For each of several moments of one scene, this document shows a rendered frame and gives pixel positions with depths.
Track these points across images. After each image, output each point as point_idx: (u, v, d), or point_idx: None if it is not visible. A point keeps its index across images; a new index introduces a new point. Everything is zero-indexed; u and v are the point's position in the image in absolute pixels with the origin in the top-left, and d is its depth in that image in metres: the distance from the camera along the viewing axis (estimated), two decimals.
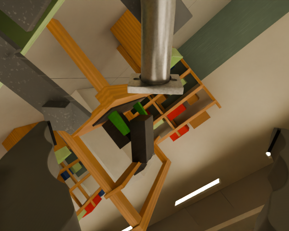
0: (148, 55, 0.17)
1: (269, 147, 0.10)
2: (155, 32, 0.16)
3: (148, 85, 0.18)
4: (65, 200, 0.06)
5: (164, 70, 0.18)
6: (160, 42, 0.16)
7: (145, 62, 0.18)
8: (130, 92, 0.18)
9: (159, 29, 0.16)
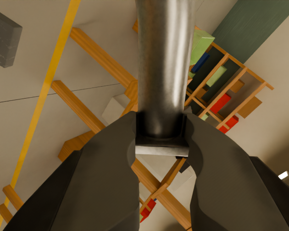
0: (149, 98, 0.11)
1: (182, 132, 0.12)
2: (162, 65, 0.09)
3: (148, 143, 0.11)
4: (134, 192, 0.07)
5: (175, 120, 0.11)
6: (169, 79, 0.10)
7: (144, 107, 0.11)
8: None
9: (168, 59, 0.09)
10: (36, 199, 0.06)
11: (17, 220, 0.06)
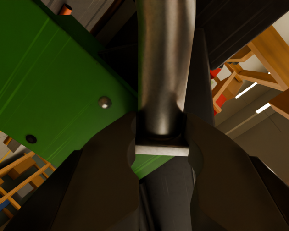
0: (149, 98, 0.11)
1: (182, 132, 0.12)
2: (161, 65, 0.09)
3: (148, 143, 0.11)
4: (134, 192, 0.07)
5: (175, 120, 0.11)
6: (169, 79, 0.10)
7: (144, 107, 0.11)
8: None
9: (168, 60, 0.09)
10: (36, 199, 0.06)
11: (17, 220, 0.06)
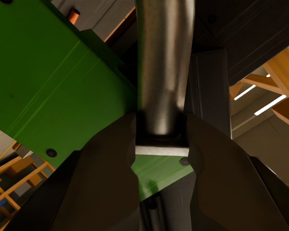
0: (149, 99, 0.11)
1: (182, 132, 0.12)
2: (161, 65, 0.09)
3: (148, 143, 0.11)
4: (134, 192, 0.07)
5: (175, 120, 0.11)
6: (169, 80, 0.10)
7: (144, 108, 0.11)
8: None
9: (168, 60, 0.09)
10: (36, 199, 0.06)
11: (17, 220, 0.06)
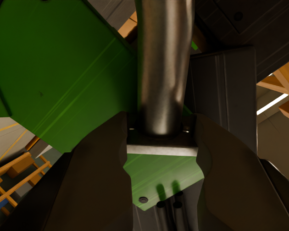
0: (148, 99, 0.11)
1: (191, 133, 0.12)
2: (161, 66, 0.10)
3: (148, 143, 0.12)
4: (126, 191, 0.07)
5: (174, 120, 0.11)
6: (169, 80, 0.10)
7: (144, 108, 0.11)
8: None
9: (167, 61, 0.09)
10: (26, 203, 0.06)
11: (7, 226, 0.05)
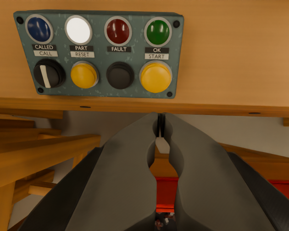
0: None
1: (161, 133, 0.12)
2: None
3: None
4: (151, 195, 0.06)
5: None
6: None
7: None
8: None
9: None
10: (58, 190, 0.07)
11: (39, 209, 0.06)
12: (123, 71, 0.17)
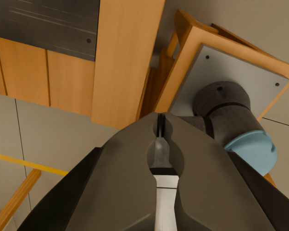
0: None
1: (161, 132, 0.12)
2: None
3: None
4: (151, 195, 0.06)
5: None
6: None
7: None
8: None
9: None
10: (58, 190, 0.07)
11: (39, 209, 0.06)
12: None
